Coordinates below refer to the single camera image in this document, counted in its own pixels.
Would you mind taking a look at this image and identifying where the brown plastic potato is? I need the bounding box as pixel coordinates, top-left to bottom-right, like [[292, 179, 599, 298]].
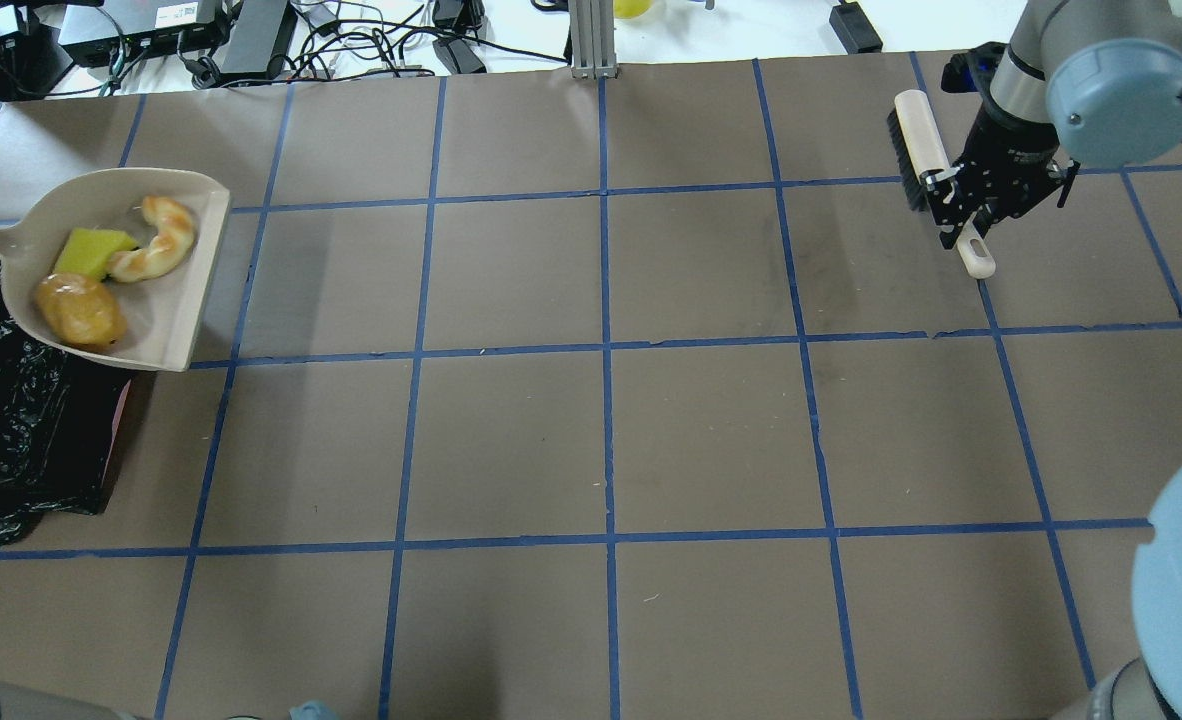
[[33, 272, 128, 351]]

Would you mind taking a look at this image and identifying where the aluminium frame post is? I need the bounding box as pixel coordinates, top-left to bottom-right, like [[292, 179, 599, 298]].
[[569, 0, 619, 79]]

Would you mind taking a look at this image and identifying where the beige plastic dustpan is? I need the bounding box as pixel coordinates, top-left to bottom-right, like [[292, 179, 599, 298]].
[[0, 167, 233, 372]]

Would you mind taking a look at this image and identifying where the golden toy croissant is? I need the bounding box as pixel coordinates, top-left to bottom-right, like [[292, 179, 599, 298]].
[[108, 195, 197, 283]]

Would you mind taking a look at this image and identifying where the black trash bag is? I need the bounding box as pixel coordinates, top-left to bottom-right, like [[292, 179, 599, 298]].
[[0, 265, 134, 544]]

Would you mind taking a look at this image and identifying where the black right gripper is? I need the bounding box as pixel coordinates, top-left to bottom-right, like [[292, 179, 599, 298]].
[[923, 105, 1080, 249]]

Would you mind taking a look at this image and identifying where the yellow green sponge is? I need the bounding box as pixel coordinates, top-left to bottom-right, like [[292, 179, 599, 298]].
[[50, 228, 139, 281]]

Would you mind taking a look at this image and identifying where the beige hand brush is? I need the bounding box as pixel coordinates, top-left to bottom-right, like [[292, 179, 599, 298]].
[[887, 87, 995, 281]]

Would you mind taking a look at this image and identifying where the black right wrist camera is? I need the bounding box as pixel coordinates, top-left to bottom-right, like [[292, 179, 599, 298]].
[[939, 41, 1007, 95]]

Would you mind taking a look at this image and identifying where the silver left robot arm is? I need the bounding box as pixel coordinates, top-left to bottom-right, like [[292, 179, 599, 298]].
[[0, 682, 139, 719]]

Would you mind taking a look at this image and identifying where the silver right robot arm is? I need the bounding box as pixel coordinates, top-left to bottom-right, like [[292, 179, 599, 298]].
[[888, 1, 1182, 249]]

